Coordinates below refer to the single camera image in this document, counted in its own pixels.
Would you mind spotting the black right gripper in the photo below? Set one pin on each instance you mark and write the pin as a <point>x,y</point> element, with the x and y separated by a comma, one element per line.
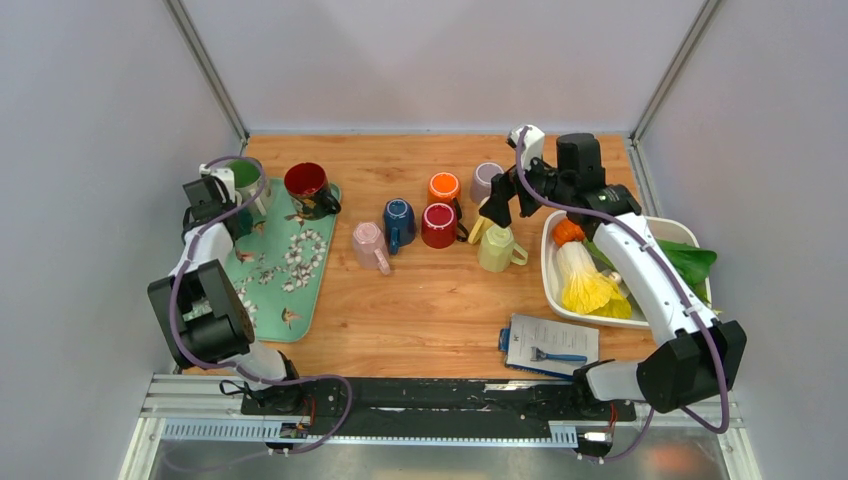
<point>503,188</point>

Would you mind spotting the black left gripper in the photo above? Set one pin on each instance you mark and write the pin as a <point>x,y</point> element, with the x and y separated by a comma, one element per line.
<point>228,206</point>

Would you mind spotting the cream floral mug green inside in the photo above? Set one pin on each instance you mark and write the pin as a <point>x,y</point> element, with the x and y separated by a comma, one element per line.
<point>247,181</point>

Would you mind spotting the yellow mug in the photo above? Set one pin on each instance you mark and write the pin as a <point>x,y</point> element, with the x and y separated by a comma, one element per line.
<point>481,225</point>

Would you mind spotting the light green octagonal mug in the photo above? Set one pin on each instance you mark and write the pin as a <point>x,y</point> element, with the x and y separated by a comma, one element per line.
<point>499,249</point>

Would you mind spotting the red mug black handle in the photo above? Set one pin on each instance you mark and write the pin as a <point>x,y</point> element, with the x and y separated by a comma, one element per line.
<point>441,227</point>

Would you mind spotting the black skull mug red inside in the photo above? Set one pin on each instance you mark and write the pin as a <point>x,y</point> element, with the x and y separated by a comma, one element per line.
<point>309,189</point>

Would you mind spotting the dark blue octagonal mug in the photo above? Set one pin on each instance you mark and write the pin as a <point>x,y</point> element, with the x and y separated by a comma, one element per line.
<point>399,224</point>

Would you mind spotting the pink octagonal mug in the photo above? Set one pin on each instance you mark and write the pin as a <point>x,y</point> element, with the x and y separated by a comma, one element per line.
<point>370,247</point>

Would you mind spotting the dark green octagonal mug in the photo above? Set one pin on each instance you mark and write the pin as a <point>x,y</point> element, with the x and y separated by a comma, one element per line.
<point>242,222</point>

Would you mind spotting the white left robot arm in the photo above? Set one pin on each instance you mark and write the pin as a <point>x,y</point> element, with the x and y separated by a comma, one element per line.
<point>201,316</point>

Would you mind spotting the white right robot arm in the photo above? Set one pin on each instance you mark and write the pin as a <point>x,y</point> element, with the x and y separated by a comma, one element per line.
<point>697,355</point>

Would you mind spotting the small orange pumpkin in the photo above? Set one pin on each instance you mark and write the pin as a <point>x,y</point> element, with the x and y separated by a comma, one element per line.
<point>566,231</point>

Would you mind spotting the green floral serving tray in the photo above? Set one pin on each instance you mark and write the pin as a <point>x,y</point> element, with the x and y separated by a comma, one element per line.
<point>277,269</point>

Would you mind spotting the blue razor package card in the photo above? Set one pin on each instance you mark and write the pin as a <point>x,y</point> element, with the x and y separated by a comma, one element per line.
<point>547,347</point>

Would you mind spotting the white vegetable basin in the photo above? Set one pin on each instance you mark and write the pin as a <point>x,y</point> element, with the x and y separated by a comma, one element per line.
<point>554,282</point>

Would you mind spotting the green bok choy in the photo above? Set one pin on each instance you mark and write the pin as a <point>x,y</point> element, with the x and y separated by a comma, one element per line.
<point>692,264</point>

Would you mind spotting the mauve mug black handle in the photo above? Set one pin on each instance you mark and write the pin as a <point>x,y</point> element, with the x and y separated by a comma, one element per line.
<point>481,182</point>

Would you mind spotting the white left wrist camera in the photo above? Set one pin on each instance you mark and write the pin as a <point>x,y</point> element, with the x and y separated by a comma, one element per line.
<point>225,178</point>

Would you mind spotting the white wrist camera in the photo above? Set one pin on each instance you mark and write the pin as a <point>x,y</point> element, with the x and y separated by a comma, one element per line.
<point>532,146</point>
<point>225,178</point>

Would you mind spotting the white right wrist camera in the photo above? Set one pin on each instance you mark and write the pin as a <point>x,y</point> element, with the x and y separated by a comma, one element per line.
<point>532,146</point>

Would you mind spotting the orange mug black handle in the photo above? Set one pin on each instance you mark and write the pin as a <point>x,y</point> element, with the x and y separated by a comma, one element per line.
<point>445,187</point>

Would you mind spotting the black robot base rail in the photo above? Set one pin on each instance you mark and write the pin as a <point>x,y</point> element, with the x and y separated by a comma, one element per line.
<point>430,408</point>

